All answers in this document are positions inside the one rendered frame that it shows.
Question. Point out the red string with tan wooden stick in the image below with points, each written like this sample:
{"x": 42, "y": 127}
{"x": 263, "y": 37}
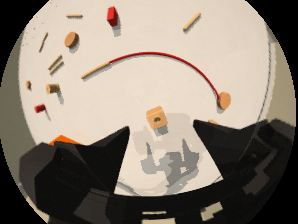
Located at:
{"x": 140, "y": 53}

